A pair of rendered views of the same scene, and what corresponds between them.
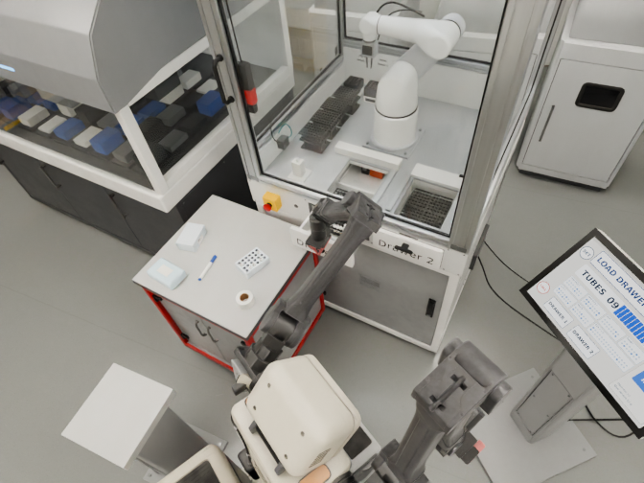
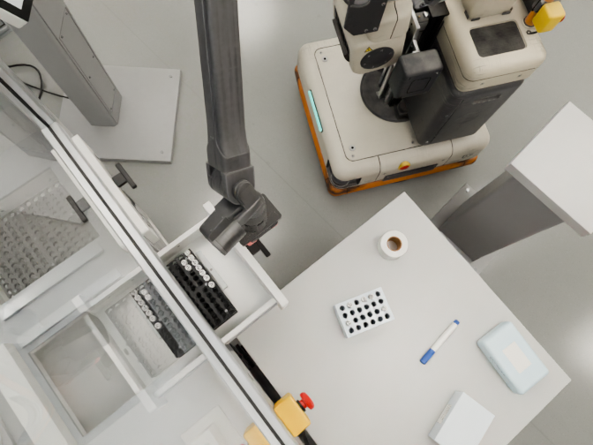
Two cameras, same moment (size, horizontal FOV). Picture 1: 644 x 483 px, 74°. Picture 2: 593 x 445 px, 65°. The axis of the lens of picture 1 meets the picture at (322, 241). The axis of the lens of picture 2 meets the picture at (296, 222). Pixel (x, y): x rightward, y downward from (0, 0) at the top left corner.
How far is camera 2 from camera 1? 1.32 m
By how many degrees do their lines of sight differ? 54
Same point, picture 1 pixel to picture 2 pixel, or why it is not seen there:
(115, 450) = (580, 121)
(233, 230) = (378, 414)
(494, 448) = (156, 106)
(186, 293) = (480, 305)
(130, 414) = (564, 154)
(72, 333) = not seen: outside the picture
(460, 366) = not seen: outside the picture
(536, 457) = (124, 83)
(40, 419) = not seen: outside the picture
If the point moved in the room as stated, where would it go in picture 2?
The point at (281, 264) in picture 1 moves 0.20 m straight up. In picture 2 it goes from (316, 294) to (324, 283)
